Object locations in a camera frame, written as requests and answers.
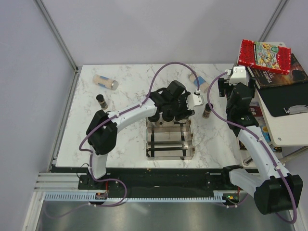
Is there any white slotted cable duct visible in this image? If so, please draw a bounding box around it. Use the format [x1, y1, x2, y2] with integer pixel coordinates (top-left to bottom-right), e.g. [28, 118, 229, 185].
[44, 192, 226, 203]

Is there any black knob-lid glass jar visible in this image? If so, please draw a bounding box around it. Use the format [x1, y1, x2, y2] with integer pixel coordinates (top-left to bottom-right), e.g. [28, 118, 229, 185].
[146, 114, 160, 128]

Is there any blue-label lying bottle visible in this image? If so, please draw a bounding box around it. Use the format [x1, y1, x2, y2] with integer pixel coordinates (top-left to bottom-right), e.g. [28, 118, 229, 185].
[188, 73, 209, 93]
[92, 75, 119, 90]

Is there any upright black-cap spice bottle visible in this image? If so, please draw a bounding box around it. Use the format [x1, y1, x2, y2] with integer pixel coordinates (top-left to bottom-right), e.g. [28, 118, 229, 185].
[96, 94, 108, 110]

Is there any clear three-slot organizer tray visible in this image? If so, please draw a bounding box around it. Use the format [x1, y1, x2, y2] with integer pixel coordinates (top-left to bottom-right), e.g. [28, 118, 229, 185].
[146, 116, 194, 161]

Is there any right blue-label lying bottle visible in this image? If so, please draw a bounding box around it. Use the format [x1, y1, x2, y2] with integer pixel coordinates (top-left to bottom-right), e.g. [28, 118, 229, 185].
[188, 73, 209, 93]

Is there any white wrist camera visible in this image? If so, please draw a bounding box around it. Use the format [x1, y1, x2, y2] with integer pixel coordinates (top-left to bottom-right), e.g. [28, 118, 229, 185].
[186, 94, 204, 110]
[226, 66, 249, 86]

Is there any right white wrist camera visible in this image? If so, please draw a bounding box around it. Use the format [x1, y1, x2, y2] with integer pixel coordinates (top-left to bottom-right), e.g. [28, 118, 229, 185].
[226, 66, 249, 86]

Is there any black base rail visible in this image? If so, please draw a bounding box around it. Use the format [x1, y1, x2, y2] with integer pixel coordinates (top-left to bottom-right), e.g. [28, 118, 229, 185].
[78, 168, 245, 198]

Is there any right black-cap spice bottle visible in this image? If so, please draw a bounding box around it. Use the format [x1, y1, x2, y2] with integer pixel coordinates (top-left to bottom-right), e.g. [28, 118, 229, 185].
[202, 103, 213, 118]

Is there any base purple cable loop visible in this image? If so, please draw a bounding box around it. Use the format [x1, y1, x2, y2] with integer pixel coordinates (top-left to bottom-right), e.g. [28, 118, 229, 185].
[89, 179, 128, 208]

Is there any dark hardcover book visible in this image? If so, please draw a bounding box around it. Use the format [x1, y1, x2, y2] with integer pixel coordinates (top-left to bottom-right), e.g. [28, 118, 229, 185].
[247, 53, 308, 89]

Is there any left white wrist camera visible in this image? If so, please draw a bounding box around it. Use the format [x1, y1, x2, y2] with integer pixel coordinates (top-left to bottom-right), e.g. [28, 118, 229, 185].
[186, 94, 204, 110]

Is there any left blue-label lying bottle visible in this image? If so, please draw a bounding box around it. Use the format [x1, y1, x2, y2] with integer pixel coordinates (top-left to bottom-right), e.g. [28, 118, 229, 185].
[92, 75, 119, 90]

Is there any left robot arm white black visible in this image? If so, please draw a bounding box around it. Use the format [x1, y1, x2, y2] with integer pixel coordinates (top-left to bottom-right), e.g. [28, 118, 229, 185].
[86, 80, 201, 189]

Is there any black clipboard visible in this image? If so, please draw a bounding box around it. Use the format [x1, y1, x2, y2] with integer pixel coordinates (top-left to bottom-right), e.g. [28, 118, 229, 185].
[258, 83, 308, 117]

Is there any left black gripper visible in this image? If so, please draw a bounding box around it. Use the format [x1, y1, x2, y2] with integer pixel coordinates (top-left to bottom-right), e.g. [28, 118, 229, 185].
[170, 92, 195, 122]

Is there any red children's book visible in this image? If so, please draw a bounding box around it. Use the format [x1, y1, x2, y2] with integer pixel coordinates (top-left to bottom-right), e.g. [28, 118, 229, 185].
[237, 39, 291, 75]

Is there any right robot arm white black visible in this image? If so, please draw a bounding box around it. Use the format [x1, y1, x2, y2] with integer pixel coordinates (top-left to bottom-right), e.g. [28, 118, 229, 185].
[218, 77, 303, 215]

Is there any white side table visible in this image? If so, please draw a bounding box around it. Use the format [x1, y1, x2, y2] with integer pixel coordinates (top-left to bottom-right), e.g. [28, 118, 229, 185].
[240, 42, 308, 167]

